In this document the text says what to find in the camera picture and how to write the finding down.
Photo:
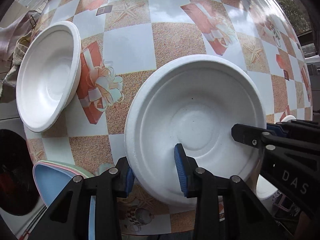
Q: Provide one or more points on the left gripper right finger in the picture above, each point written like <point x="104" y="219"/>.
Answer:
<point x="226" y="208"/>

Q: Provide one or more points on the blue square plate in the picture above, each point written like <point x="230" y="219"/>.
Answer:
<point x="50" y="183"/>

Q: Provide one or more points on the pink beige cloth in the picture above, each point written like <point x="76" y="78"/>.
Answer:
<point x="15" y="41"/>

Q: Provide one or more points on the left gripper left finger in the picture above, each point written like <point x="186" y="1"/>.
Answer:
<point x="68" y="215"/>

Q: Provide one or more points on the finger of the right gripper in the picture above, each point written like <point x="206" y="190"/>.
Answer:
<point x="254" y="137"/>
<point x="276" y="129"/>

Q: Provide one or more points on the patterned vinyl tablecloth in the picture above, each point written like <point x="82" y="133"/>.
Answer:
<point x="125" y="41"/>

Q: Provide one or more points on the large white foam bowl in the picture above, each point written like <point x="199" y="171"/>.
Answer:
<point x="194" y="101"/>

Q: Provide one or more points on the small white foam bowl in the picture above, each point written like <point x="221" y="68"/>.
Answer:
<point x="49" y="75"/>

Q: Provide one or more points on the pink square plate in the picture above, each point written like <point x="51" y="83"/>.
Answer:
<point x="59" y="167"/>

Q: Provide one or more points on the green square plate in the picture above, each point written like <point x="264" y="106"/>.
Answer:
<point x="86" y="174"/>

